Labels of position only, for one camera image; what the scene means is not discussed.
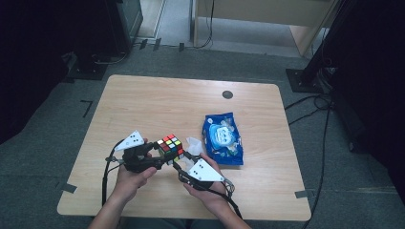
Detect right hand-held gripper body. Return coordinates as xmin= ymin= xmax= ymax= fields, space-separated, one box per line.
xmin=179 ymin=157 xmax=224 ymax=192

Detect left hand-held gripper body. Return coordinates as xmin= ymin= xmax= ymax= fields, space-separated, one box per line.
xmin=114 ymin=130 xmax=160 ymax=175

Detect white wet wipe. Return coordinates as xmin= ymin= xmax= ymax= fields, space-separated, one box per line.
xmin=184 ymin=136 xmax=205 ymax=171

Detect multicoloured puzzle cube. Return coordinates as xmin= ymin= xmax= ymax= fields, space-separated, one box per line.
xmin=157 ymin=134 xmax=185 ymax=164

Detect blue wet wipes pack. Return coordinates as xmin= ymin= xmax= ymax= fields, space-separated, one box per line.
xmin=202 ymin=112 xmax=245 ymax=166

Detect person's right hand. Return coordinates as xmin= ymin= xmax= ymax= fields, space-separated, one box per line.
xmin=183 ymin=153 xmax=231 ymax=212

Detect person's left hand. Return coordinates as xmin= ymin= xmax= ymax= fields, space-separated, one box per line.
xmin=113 ymin=164 xmax=159 ymax=204

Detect person's legs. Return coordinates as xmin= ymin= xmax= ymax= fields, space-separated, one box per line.
xmin=120 ymin=218 xmax=225 ymax=229

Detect grey tape strip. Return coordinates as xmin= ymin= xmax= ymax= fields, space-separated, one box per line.
xmin=60 ymin=182 xmax=78 ymax=194
xmin=294 ymin=189 xmax=315 ymax=199

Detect black angled floor tape mark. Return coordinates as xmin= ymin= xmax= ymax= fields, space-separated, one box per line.
xmin=79 ymin=99 xmax=94 ymax=118

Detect black flat stand base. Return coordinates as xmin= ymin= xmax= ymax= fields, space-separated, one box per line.
xmin=65 ymin=52 xmax=109 ymax=81

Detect black cabinet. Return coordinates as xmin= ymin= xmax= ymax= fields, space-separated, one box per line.
xmin=104 ymin=0 xmax=144 ymax=55

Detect black stand with square base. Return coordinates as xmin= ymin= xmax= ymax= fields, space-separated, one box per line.
xmin=285 ymin=0 xmax=350 ymax=94

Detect black curtain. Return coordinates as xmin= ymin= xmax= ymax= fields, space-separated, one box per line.
xmin=0 ymin=0 xmax=113 ymax=146
xmin=318 ymin=0 xmax=405 ymax=204

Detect light wooden desk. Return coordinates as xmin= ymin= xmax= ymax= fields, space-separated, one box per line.
xmin=190 ymin=0 xmax=339 ymax=58

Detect right hand-held gripper cable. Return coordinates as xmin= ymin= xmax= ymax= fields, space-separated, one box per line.
xmin=203 ymin=177 xmax=244 ymax=220

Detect hand-held gripper cable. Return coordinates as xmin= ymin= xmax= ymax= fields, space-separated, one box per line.
xmin=101 ymin=138 xmax=126 ymax=206
xmin=203 ymin=177 xmax=244 ymax=220

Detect left hand-held gripper cable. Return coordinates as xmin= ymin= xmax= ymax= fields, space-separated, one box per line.
xmin=101 ymin=138 xmax=126 ymax=206

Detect dark cable by stand base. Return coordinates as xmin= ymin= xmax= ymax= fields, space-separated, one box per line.
xmin=91 ymin=52 xmax=129 ymax=67

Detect long black floor cable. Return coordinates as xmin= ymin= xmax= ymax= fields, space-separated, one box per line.
xmin=300 ymin=104 xmax=332 ymax=229

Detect black hanging cable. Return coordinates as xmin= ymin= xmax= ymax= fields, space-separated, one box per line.
xmin=192 ymin=0 xmax=215 ymax=51

